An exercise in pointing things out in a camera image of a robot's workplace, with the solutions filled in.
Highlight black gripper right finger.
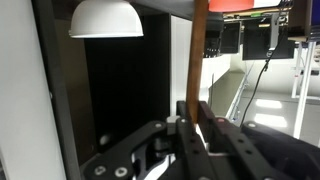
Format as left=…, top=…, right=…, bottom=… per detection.
left=198, top=101, right=320, bottom=180

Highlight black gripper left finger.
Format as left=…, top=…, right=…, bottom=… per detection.
left=79, top=100, right=214, bottom=180

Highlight wooden spoon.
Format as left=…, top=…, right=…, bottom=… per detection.
left=185, top=0, right=210, bottom=126

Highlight orange plastic cup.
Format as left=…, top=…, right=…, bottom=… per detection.
left=208, top=0, right=255, bottom=14

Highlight black computer monitor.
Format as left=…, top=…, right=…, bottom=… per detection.
left=219, top=21, right=243, bottom=54
left=242, top=19, right=296, bottom=61

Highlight white bowl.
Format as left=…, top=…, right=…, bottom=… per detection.
left=68, top=0, right=145, bottom=39

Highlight tall blue box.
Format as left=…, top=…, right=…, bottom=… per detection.
left=311, top=0, right=320, bottom=38

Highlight black camera cable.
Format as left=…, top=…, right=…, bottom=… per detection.
left=239, top=31, right=285, bottom=128

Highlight aluminium frame post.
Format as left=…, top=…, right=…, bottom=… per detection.
left=291, top=40, right=318, bottom=140

